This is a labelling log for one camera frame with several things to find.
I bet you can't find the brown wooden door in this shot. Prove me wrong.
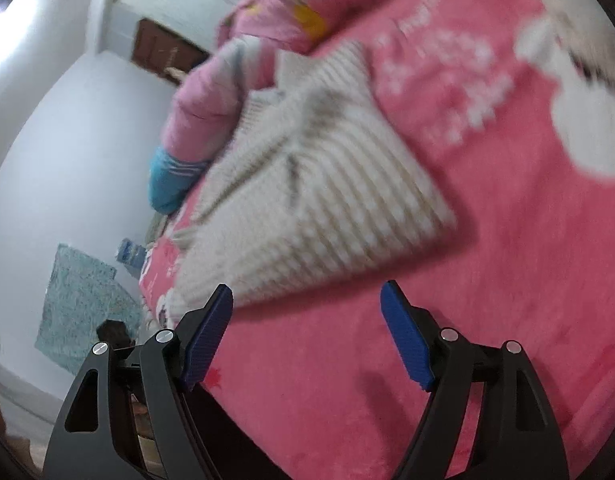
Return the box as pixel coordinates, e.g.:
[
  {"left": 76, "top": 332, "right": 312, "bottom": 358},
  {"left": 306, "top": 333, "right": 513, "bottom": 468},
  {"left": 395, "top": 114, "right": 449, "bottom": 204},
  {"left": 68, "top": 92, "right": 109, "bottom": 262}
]
[{"left": 132, "top": 17, "right": 211, "bottom": 81}]

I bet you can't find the blue water bottle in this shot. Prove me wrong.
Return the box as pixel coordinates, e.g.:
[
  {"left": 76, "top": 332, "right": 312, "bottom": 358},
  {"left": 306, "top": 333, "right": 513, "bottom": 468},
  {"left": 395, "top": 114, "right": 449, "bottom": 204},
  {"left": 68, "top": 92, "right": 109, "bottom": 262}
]
[{"left": 116, "top": 239, "right": 144, "bottom": 267}]

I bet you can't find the pink floral fleece blanket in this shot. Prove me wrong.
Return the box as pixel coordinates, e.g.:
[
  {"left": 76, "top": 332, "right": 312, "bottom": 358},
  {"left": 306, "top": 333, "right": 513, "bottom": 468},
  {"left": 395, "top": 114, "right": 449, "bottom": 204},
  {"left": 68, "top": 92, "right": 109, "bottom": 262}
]
[{"left": 138, "top": 0, "right": 615, "bottom": 480}]

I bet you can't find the pink and blue quilt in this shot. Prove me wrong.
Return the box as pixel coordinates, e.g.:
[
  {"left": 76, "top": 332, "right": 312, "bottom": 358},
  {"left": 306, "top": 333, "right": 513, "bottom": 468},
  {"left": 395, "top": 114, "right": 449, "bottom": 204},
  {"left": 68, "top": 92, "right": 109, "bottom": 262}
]
[{"left": 148, "top": 0, "right": 388, "bottom": 213}]

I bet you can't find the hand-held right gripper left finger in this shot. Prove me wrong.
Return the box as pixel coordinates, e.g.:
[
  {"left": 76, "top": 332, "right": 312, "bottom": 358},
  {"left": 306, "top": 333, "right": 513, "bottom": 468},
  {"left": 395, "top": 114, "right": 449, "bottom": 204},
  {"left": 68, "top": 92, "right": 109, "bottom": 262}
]
[{"left": 42, "top": 284, "right": 234, "bottom": 480}]

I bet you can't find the teal patterned wall cloth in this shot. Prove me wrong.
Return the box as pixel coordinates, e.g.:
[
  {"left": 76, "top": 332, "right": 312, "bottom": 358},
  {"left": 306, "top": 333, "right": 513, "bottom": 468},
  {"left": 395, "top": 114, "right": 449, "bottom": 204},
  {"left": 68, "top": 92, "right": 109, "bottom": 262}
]
[{"left": 35, "top": 243, "right": 143, "bottom": 373}]

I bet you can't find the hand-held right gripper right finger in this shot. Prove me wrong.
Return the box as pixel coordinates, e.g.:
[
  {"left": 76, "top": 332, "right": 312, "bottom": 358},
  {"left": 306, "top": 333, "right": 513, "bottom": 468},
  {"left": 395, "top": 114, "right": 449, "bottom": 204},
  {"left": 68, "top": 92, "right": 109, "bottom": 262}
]
[{"left": 380, "top": 280, "right": 571, "bottom": 480}]

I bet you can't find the houndstooth knit cardigan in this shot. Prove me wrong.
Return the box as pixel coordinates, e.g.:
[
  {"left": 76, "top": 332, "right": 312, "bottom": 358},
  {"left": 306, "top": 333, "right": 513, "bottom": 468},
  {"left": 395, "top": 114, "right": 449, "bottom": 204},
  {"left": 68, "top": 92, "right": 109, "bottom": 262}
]
[{"left": 170, "top": 40, "right": 458, "bottom": 311}]

